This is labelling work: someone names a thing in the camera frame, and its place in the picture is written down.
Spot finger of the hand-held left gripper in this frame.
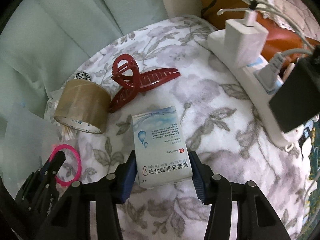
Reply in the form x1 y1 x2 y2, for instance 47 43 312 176
41 151 66 174
37 170 60 195

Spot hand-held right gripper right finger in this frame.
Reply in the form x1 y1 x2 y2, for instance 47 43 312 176
189 151 288 240

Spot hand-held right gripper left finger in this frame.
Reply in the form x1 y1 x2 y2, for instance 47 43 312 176
37 151 137 240

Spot thin pink ring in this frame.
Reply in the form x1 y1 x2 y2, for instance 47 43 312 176
51 144 82 187

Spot translucent plastic container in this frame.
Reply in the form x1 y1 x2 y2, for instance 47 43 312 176
0 100 60 193

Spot white blue medicine box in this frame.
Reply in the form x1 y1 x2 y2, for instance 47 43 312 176
132 106 194 190

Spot brown packing tape roll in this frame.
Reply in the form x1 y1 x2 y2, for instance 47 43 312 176
54 80 111 134

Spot bag of cotton swabs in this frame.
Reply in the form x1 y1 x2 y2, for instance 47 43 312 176
45 97 75 140

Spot leopard print scrunchie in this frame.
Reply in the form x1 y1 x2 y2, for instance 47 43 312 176
75 71 92 81

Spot dark red hair claw clip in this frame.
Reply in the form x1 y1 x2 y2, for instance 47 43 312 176
108 54 181 113

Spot white power strip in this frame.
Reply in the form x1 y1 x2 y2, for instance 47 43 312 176
207 30 310 153

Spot green floral rug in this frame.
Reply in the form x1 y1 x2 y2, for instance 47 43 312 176
307 120 320 205

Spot black charger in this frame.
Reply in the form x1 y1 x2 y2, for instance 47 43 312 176
269 57 320 133

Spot pale green curtain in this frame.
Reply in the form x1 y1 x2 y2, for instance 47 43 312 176
0 0 208 105

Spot white charger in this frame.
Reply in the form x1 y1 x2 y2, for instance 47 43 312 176
224 17 269 67

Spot beige quilted lace cover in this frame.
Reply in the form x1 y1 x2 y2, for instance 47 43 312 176
260 0 320 30

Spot white plug cable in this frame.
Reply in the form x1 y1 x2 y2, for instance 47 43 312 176
254 49 314 87

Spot white usb cable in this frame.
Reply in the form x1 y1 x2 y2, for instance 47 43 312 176
216 1 315 50

